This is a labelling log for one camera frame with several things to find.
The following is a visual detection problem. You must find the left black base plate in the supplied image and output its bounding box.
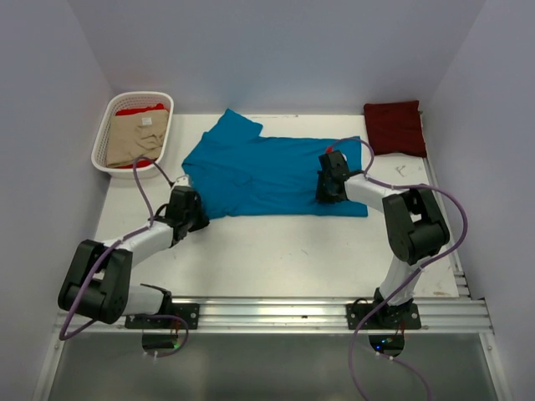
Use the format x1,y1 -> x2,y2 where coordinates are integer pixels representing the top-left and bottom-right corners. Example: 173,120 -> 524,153
125,302 -> 200,330

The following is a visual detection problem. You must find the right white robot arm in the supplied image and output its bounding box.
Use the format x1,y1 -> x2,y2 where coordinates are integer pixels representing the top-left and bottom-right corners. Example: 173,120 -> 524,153
316,150 -> 450,328

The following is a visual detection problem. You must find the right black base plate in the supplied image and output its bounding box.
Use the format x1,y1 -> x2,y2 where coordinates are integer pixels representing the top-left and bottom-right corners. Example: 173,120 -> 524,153
346,298 -> 422,330

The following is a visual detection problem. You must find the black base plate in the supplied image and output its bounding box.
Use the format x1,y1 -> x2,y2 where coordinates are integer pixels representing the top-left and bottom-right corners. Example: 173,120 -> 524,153
125,302 -> 200,330
346,298 -> 422,330

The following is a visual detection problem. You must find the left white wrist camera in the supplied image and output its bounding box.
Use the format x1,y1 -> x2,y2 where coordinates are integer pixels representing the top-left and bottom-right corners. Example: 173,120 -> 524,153
173,175 -> 191,187

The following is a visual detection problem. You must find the white plastic basket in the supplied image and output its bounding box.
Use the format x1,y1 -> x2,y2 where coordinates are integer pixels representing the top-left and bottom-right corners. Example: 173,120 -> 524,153
91,91 -> 175,180

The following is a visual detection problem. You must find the folded dark red shirt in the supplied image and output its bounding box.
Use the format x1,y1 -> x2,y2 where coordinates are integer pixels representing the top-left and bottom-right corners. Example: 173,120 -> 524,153
364,100 -> 427,158

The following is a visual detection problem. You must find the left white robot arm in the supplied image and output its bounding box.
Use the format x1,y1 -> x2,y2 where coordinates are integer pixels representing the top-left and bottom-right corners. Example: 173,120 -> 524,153
58,185 -> 209,328

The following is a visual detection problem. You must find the beige shirt in basket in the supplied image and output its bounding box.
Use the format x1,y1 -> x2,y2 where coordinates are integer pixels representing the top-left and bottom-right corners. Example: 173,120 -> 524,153
104,111 -> 171,169

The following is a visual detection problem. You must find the aluminium mounting rail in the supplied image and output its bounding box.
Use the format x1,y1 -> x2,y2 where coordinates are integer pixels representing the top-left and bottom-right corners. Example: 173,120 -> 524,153
53,295 -> 497,334

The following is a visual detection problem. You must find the blue t shirt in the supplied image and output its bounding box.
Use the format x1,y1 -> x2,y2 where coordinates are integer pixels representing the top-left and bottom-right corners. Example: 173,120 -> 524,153
182,109 -> 368,220

